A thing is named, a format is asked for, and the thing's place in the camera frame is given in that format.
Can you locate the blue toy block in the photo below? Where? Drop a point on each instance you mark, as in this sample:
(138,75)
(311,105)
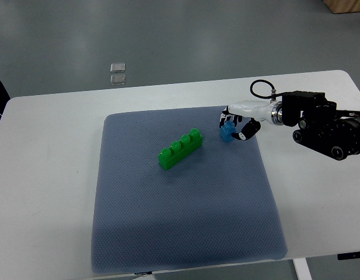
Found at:
(227,130)

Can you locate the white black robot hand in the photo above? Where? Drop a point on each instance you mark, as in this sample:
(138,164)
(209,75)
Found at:
(248,115)

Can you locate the black table control panel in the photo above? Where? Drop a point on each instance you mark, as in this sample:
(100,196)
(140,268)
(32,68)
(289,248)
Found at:
(348,256)

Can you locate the white table leg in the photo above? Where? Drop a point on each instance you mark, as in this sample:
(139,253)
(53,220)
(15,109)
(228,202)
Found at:
(302,269)

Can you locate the green four-stud toy block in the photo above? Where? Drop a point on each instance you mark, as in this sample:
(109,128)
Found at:
(178,150)

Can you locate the blue-grey mesh mat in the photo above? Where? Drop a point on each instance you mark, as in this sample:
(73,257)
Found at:
(213,207)

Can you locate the upper metal floor plate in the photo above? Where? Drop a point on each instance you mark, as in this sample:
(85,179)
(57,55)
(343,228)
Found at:
(117,67)

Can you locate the wooden furniture corner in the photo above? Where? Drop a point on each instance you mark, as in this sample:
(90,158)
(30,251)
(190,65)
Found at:
(343,6)

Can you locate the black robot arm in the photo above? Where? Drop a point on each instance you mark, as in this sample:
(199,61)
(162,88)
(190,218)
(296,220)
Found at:
(322,126)

